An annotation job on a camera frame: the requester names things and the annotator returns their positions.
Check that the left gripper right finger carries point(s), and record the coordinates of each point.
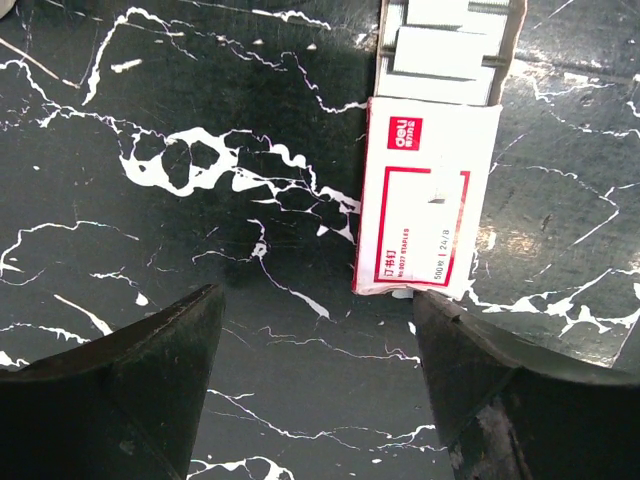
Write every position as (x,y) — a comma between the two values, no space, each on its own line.
(507,408)

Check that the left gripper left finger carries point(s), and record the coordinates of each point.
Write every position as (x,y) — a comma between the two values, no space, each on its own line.
(125,406)

